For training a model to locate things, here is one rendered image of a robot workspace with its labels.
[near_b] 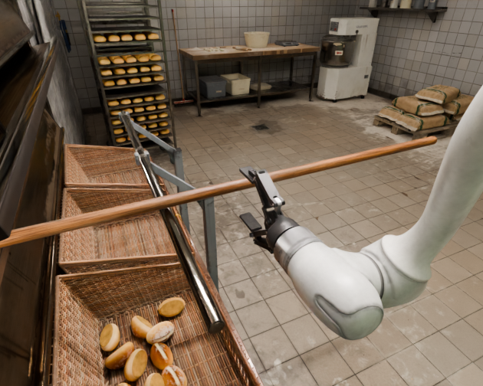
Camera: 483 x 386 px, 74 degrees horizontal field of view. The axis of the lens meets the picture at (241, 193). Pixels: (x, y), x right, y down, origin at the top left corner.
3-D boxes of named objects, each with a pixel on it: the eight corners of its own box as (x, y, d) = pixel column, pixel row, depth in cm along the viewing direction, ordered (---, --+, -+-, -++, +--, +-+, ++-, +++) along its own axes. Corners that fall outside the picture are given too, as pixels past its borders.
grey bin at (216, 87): (206, 98, 513) (205, 83, 500) (197, 91, 552) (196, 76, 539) (228, 96, 525) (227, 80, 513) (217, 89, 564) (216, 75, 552)
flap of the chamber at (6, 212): (11, 238, 34) (-221, 330, 29) (60, 44, 173) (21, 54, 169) (-5, 220, 32) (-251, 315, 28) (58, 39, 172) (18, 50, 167)
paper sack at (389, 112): (397, 124, 435) (400, 112, 427) (376, 116, 462) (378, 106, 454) (426, 116, 461) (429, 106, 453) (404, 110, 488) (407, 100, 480)
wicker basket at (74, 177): (77, 230, 167) (62, 184, 153) (74, 182, 210) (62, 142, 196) (169, 207, 185) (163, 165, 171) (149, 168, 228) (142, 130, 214)
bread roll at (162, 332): (169, 315, 115) (176, 321, 111) (172, 331, 117) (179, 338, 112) (142, 330, 109) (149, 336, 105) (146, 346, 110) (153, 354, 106)
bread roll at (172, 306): (187, 312, 120) (185, 309, 125) (183, 295, 121) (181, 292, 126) (160, 321, 117) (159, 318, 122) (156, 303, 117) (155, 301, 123)
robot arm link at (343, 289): (275, 286, 59) (326, 280, 66) (328, 359, 47) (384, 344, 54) (296, 237, 55) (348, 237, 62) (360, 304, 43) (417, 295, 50)
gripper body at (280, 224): (275, 230, 61) (253, 206, 68) (273, 263, 65) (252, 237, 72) (308, 220, 63) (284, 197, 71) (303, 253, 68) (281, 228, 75)
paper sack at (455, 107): (452, 117, 422) (456, 104, 413) (428, 109, 451) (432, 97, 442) (484, 109, 441) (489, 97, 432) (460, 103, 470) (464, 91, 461)
